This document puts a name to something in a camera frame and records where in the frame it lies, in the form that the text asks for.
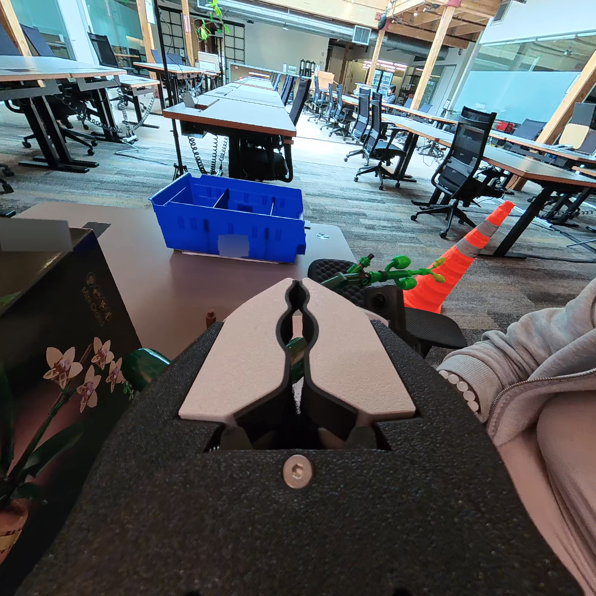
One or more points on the green brick plant stem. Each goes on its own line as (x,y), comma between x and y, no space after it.
(361,278)

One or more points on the person's right forearm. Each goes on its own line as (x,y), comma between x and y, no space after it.
(535,335)

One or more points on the dark orchid print box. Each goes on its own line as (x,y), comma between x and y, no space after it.
(70,302)

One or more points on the dark green brick leaf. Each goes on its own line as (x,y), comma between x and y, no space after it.
(144,368)

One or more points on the white air vent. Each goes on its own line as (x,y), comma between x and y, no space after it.
(361,35)

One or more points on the brown brick stick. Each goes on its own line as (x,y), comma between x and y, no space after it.
(212,319)

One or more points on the grey desk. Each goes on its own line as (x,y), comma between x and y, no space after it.
(163,288)

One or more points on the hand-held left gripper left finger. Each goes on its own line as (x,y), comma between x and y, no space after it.
(233,368)

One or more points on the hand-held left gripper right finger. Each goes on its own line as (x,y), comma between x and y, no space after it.
(358,368)

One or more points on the person's grey hoodie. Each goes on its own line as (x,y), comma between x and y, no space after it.
(558,465)

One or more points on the rows of wooden office desks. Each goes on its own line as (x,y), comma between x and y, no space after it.
(233,116)

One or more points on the blue plastic bin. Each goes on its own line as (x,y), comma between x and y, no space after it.
(186,228)

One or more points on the wooden post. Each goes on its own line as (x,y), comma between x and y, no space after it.
(565,102)
(435,56)

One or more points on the black tripod stand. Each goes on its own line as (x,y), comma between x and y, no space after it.
(169,88)

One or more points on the group of black office chairs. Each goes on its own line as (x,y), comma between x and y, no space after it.
(465,153)

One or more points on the green hanging plant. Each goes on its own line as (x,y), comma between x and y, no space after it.
(207,28)

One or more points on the orange traffic cone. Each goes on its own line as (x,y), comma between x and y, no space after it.
(428,293)

